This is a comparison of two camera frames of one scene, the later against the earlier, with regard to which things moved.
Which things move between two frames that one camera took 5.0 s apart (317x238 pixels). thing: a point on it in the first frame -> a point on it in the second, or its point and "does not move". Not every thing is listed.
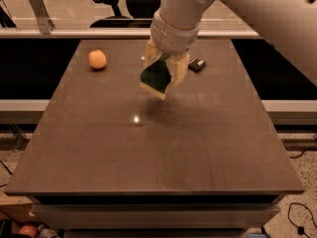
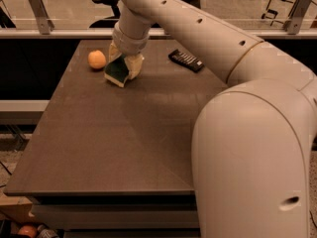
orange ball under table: [29, 230] does not move
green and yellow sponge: [156, 78] -> [117, 70]
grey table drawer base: [156, 216] does not move
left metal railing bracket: [38, 7] does not move
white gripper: [171, 39] -> [128, 45]
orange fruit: [97, 59] does not move
